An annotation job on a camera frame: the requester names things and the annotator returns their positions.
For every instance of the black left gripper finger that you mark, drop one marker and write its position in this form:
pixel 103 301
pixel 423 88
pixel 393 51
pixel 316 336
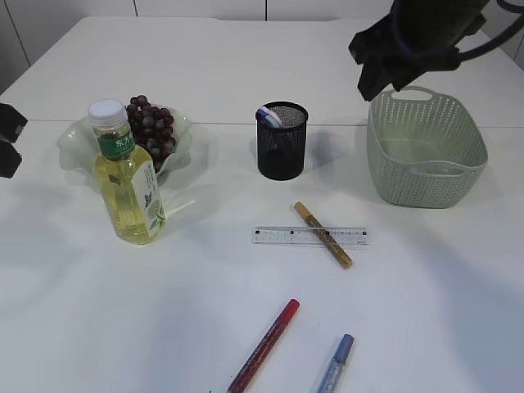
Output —
pixel 12 123
pixel 10 160

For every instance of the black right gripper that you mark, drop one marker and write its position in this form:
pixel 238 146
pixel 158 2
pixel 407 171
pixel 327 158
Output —
pixel 414 38

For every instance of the purple grape bunch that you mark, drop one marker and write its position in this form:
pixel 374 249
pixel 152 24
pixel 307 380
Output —
pixel 153 128

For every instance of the pink purple scissors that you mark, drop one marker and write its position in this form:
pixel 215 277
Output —
pixel 275 116

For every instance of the blue scissors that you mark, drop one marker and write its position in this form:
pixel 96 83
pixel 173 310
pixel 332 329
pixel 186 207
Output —
pixel 266 118

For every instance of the gold glitter pen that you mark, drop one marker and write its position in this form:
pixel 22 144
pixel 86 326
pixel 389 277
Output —
pixel 323 241

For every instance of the clear plastic ruler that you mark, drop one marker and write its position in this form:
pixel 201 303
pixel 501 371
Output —
pixel 343 236

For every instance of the clear plastic sheet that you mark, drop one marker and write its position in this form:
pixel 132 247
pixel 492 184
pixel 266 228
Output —
pixel 437 169

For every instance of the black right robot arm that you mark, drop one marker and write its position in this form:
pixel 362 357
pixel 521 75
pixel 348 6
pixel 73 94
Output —
pixel 471 20

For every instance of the green wavy glass plate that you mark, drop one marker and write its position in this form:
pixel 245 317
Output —
pixel 79 152

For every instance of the green plastic woven basket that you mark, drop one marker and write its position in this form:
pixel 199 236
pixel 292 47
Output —
pixel 402 133

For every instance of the black mesh pen holder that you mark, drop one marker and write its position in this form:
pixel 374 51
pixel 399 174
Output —
pixel 281 152

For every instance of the red glitter pen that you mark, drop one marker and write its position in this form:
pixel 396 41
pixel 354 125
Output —
pixel 267 343

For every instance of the blue glitter pen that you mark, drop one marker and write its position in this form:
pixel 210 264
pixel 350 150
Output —
pixel 336 365

